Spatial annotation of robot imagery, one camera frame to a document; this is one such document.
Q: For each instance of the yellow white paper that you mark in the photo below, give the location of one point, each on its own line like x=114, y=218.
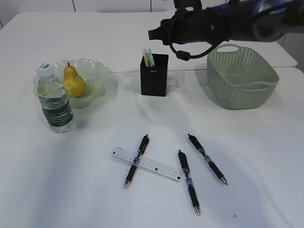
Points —
x=252, y=87

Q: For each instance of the teal utility knife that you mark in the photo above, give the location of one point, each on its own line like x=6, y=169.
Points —
x=150, y=57

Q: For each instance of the black pen on ruler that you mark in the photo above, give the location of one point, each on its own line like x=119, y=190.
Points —
x=136, y=160

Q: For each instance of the clear plastic ruler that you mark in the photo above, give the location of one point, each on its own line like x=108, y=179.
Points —
x=147, y=164

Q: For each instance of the black pen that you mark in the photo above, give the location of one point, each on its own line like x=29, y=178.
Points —
x=186, y=170
x=136, y=160
x=207, y=159

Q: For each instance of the blue grey right robot arm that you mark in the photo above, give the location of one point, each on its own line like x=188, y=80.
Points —
x=239, y=20

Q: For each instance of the clear water bottle green label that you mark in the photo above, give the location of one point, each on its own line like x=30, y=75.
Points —
x=54, y=100

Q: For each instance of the black square pen holder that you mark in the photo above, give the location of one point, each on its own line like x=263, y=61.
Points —
x=154, y=79

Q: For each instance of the green woven plastic basket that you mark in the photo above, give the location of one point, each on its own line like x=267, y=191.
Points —
x=230, y=72

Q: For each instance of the yellow pear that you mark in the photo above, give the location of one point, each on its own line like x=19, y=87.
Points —
x=74, y=84

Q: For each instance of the yellow utility knife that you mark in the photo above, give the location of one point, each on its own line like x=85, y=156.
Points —
x=145, y=57

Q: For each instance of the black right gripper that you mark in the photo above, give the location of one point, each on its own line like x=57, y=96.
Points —
x=190, y=23

